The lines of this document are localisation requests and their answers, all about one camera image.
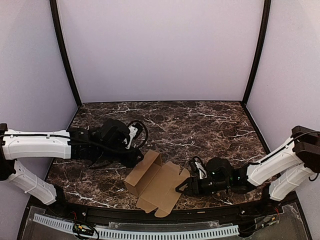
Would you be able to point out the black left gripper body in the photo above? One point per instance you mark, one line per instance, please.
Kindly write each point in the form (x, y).
(132, 158)

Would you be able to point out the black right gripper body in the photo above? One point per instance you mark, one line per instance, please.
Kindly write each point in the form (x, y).
(194, 185)

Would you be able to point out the brown cardboard box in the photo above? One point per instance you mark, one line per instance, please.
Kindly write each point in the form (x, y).
(154, 183)

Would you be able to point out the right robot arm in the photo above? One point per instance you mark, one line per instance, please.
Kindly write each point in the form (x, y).
(296, 160)

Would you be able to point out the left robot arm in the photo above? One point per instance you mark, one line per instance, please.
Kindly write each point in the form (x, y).
(113, 141)

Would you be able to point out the small circuit board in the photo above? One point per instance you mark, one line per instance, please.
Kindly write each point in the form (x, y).
(82, 229)

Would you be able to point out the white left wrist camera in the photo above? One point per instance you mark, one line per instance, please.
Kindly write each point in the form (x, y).
(136, 127)

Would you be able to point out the black front rail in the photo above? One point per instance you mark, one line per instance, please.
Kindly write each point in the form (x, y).
(238, 214)

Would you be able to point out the white slotted cable duct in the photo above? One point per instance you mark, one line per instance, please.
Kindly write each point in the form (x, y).
(128, 231)

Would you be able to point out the left black frame post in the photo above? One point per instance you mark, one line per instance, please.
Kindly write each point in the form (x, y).
(63, 51)

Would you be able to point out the black frame post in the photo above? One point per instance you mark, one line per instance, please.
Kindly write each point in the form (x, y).
(258, 52)
(63, 51)

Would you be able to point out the right black frame post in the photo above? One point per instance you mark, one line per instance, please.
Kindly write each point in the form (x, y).
(258, 52)

